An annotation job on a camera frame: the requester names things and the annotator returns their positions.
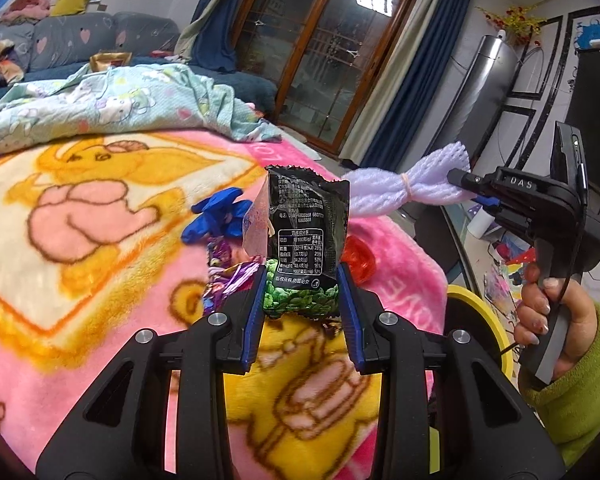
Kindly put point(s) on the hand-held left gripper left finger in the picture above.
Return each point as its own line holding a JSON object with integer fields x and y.
{"x": 254, "y": 310}

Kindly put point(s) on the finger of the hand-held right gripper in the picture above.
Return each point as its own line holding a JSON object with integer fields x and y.
{"x": 482, "y": 203}
{"x": 462, "y": 178}

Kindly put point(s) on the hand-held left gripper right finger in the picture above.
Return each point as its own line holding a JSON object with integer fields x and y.
{"x": 347, "y": 310}

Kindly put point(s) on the colourful foil candy wrapper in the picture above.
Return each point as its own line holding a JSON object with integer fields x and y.
{"x": 225, "y": 272}

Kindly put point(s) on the white foam fruit net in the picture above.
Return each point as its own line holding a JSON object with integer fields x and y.
{"x": 395, "y": 185}

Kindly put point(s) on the black and green snack packet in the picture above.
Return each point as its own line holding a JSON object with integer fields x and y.
{"x": 300, "y": 240}

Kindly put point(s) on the yellow-rimmed black bin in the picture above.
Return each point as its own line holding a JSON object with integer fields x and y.
{"x": 472, "y": 320}

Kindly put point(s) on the person's right forearm green sleeve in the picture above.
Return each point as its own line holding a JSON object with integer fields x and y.
{"x": 580, "y": 400}

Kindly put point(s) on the person's right hand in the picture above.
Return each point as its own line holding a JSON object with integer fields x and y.
{"x": 577, "y": 320}

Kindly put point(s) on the white cylindrical container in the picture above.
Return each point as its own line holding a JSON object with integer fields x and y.
{"x": 480, "y": 221}

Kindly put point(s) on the glass television stand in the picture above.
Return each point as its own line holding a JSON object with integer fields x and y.
{"x": 455, "y": 245}

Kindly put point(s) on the red plastic wrapper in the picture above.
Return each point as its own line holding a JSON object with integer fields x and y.
{"x": 357, "y": 257}

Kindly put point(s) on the silver tower air conditioner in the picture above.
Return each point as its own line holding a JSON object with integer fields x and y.
{"x": 485, "y": 90}

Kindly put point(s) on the crumpled blue glove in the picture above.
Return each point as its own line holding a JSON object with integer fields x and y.
{"x": 215, "y": 215}

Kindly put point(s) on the black television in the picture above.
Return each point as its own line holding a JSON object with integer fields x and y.
{"x": 595, "y": 95}

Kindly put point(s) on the blue curtain with beige lining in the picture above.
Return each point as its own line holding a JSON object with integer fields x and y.
{"x": 215, "y": 10}
{"x": 420, "y": 60}

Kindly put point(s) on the yellow artificial flowers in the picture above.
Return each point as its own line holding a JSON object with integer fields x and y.
{"x": 517, "y": 20}

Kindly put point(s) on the pink printed blanket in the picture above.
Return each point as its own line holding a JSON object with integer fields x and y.
{"x": 80, "y": 310}

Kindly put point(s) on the wooden-framed glass door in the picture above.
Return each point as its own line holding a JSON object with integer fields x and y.
{"x": 325, "y": 50}

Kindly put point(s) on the light blue printed quilt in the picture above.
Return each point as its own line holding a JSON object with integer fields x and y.
{"x": 130, "y": 100}

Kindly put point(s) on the golden box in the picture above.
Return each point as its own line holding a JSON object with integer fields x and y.
{"x": 110, "y": 60}

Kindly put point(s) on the grey-blue heart-print sofa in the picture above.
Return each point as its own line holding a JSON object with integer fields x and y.
{"x": 80, "y": 40}

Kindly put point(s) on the yellow cushion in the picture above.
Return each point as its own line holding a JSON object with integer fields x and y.
{"x": 70, "y": 2}

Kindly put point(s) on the red and pink clothes pile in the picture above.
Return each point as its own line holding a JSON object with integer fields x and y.
{"x": 27, "y": 7}

